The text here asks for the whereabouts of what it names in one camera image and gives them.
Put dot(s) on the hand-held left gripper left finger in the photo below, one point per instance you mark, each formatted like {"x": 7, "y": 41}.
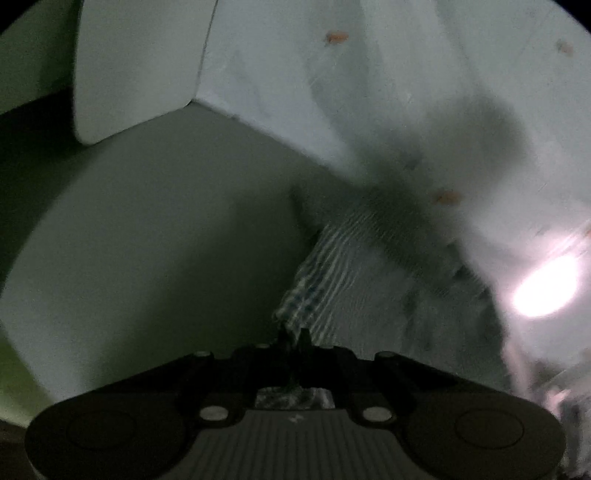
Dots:
{"x": 277, "y": 362}

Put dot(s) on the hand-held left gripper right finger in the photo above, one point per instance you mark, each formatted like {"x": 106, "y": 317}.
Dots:
{"x": 319, "y": 363}

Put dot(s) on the plaid shirt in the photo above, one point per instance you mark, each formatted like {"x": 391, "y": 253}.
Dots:
{"x": 323, "y": 277}

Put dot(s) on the white carrot-print sheet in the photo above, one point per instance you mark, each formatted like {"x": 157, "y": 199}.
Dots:
{"x": 323, "y": 92}

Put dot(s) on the white rounded board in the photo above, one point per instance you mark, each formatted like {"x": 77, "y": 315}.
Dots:
{"x": 138, "y": 69}

